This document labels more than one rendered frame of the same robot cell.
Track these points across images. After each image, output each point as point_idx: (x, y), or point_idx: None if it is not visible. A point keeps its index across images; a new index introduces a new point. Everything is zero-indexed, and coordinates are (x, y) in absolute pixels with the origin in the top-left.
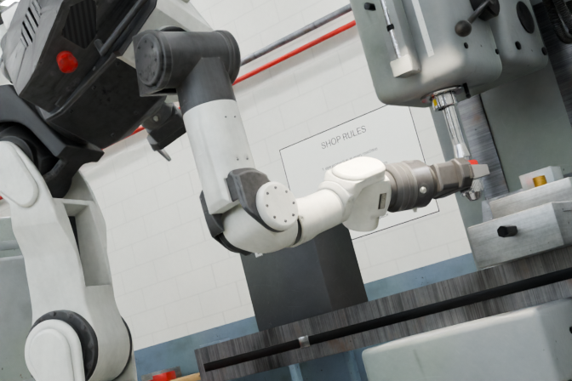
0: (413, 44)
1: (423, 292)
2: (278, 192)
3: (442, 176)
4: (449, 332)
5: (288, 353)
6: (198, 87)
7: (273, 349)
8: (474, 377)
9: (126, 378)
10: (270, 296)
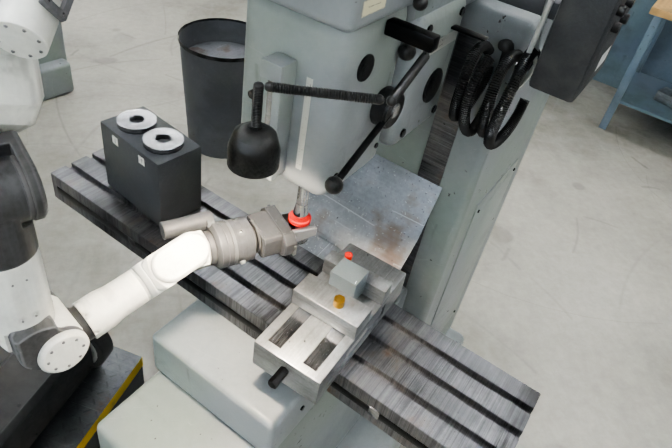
0: (285, 149)
1: (222, 295)
2: (66, 345)
3: (266, 250)
4: (212, 383)
5: (119, 236)
6: None
7: (109, 225)
8: (220, 411)
9: None
10: (119, 174)
